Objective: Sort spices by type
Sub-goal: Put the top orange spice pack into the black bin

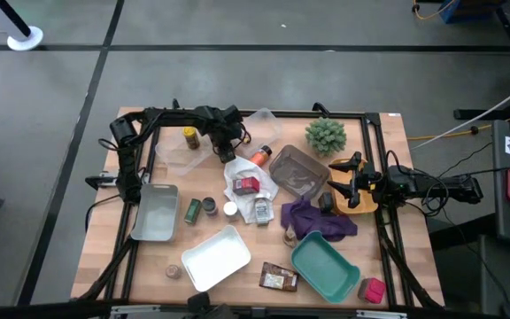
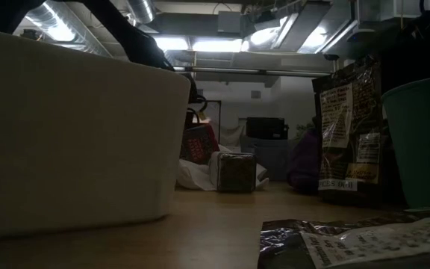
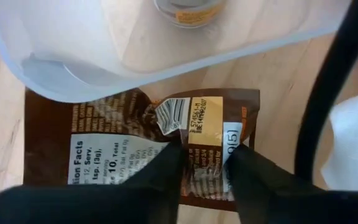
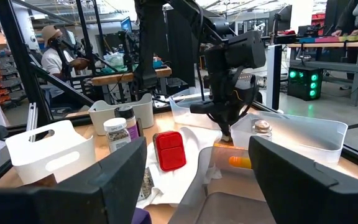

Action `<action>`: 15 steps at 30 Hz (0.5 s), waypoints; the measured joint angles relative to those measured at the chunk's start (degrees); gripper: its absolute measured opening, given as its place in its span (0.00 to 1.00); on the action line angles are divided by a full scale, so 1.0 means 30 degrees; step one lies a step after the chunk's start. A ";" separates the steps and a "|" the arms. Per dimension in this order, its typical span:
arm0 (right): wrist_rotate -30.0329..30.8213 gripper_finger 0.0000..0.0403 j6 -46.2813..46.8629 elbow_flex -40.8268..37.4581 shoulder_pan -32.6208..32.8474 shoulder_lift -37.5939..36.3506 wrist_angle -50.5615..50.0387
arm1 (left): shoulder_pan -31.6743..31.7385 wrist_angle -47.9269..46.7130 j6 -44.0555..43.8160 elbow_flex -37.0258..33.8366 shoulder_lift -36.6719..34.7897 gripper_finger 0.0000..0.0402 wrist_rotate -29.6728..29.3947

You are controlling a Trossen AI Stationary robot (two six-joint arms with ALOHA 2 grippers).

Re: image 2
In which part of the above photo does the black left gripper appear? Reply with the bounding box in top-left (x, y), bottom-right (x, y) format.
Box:
top-left (189, 72), bottom-right (208, 113)

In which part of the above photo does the red spice tin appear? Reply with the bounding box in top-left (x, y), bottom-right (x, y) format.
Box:
top-left (180, 123), bottom-right (220, 165)

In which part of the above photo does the clear labelled spice jar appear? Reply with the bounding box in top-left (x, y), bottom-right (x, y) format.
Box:
top-left (210, 151), bottom-right (258, 194)

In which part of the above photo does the brown spice packet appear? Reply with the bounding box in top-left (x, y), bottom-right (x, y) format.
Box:
top-left (311, 55), bottom-right (384, 205)
top-left (258, 211), bottom-right (430, 269)

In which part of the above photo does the ceiling light panel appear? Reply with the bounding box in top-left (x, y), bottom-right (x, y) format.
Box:
top-left (155, 36), bottom-right (190, 52)
top-left (192, 38), bottom-right (243, 53)

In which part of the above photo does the grey ceiling box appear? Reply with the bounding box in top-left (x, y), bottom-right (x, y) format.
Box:
top-left (217, 10), bottom-right (242, 34)

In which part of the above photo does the black background box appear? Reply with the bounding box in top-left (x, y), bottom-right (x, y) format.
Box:
top-left (245, 117), bottom-right (290, 140)

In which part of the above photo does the white cloth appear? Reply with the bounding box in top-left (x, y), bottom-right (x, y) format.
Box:
top-left (175, 143), bottom-right (270, 191)

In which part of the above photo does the smoky translucent plastic bin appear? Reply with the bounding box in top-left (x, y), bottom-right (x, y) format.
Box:
top-left (240, 134), bottom-right (294, 182)

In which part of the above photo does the green artificial succulent plant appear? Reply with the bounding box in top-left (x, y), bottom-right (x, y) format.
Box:
top-left (295, 122), bottom-right (317, 141)

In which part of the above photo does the purple cloth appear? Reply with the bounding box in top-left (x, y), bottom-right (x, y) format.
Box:
top-left (286, 126), bottom-right (323, 195)

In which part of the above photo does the white plastic bin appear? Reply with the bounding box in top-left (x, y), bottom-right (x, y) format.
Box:
top-left (0, 26), bottom-right (193, 240)

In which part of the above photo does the teal plastic bin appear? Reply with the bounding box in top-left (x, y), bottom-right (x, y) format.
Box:
top-left (381, 73), bottom-right (430, 210)

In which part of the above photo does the silver ventilation duct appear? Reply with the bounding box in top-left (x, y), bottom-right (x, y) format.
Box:
top-left (127, 0), bottom-right (156, 24)
top-left (24, 0), bottom-right (113, 58)

